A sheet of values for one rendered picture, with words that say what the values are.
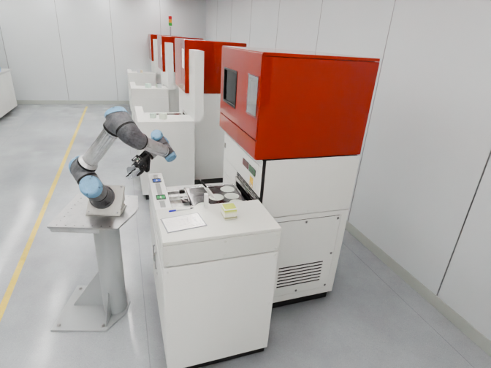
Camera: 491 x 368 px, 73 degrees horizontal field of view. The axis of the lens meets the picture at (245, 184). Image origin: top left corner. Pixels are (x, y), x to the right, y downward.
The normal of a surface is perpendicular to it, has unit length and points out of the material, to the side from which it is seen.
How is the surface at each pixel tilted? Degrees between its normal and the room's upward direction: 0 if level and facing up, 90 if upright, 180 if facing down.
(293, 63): 90
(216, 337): 90
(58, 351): 0
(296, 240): 90
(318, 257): 90
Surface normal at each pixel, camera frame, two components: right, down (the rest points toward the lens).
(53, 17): 0.33, 0.40
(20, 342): 0.07, -0.91
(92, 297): 0.05, 0.40
